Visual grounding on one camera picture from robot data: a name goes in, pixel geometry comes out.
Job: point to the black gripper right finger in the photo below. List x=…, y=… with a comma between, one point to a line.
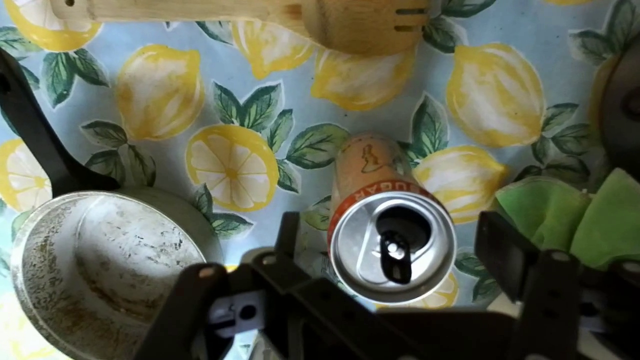
x=544, y=282

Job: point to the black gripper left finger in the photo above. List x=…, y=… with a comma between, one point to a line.
x=210, y=306

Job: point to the orange drink can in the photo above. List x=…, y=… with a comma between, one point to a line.
x=389, y=238

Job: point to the wooden slotted spoon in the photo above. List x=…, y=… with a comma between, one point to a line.
x=355, y=26

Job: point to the lemon print tablecloth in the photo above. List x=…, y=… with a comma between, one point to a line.
x=242, y=116

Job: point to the grey frying pan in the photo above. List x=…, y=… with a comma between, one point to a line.
x=96, y=264

